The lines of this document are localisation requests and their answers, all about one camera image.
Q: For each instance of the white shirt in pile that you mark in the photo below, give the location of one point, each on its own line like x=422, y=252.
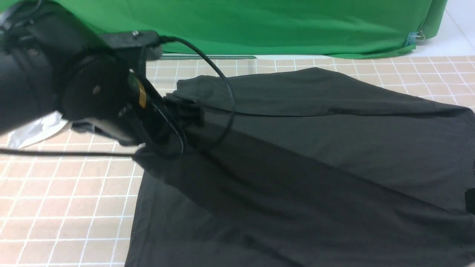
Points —
x=37, y=131

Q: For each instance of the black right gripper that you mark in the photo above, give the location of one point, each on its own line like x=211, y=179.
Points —
x=470, y=201

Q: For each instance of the blue binder clip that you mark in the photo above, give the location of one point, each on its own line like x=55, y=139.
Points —
x=414, y=37

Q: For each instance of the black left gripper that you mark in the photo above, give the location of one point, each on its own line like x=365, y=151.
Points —
x=142, y=120

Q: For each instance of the green backdrop cloth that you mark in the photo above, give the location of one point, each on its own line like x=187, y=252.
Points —
x=346, y=29

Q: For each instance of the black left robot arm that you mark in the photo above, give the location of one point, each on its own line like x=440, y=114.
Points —
x=52, y=62

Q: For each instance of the beige grid-pattern tablecloth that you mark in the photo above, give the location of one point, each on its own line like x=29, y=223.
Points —
x=78, y=212

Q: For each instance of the dark gray long-sleeve shirt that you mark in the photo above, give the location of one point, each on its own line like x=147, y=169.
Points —
x=319, y=170

